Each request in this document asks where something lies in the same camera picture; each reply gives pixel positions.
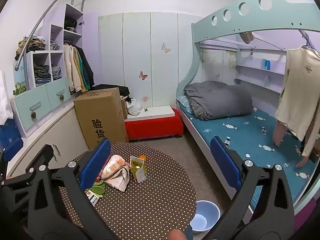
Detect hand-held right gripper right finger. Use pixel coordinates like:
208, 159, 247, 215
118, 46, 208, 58
205, 136, 296, 240

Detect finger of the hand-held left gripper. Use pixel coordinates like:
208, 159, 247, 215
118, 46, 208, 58
0, 145, 54, 193
0, 138, 24, 170

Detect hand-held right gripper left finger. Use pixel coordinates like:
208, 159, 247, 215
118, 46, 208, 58
27, 139, 118, 240

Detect green wrapper scraps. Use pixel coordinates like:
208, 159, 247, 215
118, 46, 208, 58
86, 180, 106, 196

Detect yellow green juice carton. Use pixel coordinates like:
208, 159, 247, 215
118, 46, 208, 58
129, 156, 147, 183

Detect pale blue plastic bin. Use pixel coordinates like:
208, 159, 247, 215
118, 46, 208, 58
189, 200, 221, 233

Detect blue bag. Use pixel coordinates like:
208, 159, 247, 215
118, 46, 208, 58
0, 119, 22, 143

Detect white low cabinet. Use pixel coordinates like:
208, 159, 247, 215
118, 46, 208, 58
6, 102, 89, 178

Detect blue candy print bedsheet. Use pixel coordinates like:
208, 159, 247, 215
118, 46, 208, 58
181, 106, 317, 203

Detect white cloth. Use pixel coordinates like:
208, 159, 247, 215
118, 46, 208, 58
0, 71, 14, 125

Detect tall cardboard box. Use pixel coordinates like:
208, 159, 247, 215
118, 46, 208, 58
74, 87, 129, 150

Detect small green plant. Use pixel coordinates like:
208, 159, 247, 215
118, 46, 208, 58
13, 85, 27, 97

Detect grey quilt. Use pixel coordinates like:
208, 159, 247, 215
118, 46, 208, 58
184, 81, 253, 121

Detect red bench with white top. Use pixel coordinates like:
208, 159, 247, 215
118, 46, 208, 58
124, 105, 184, 140

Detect round table with dotted cloth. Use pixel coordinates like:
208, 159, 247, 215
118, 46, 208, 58
59, 142, 197, 240

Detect white plastic bag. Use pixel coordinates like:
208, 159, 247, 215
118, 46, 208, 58
126, 98, 142, 117

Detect blue plaid pillow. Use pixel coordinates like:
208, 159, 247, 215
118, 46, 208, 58
176, 95, 194, 114

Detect black bag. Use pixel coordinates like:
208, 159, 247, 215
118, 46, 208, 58
92, 84, 130, 98

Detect dark folded clothes stack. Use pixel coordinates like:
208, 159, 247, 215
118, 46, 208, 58
34, 64, 52, 84

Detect person's leg in jeans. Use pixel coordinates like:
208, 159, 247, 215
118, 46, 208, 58
167, 229, 193, 240

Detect green hanging garment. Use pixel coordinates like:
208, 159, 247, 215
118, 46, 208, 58
76, 50, 88, 90

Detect cream hanging jacket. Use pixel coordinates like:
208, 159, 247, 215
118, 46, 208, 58
63, 44, 83, 93

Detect white cubby shelf unit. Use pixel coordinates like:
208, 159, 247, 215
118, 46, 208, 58
26, 4, 84, 90

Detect black hanging coat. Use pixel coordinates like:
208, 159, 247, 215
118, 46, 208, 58
74, 44, 95, 88

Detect beige hanging shirt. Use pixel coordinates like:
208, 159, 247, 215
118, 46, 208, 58
272, 45, 320, 168

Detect olive clothes pile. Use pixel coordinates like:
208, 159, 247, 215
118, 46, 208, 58
16, 37, 47, 55

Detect white wardrobe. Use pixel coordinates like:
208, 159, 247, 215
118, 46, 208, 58
98, 12, 204, 108

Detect stair shelf cabinet with clothes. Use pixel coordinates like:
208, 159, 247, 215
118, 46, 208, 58
14, 0, 87, 72

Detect dark clothes in cubby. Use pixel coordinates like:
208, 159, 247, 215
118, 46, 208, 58
64, 17, 78, 33

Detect bed with teal sheet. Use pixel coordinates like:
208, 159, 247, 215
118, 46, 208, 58
176, 0, 320, 215

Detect blue clothes hanger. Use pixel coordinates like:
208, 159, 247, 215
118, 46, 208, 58
299, 30, 320, 53

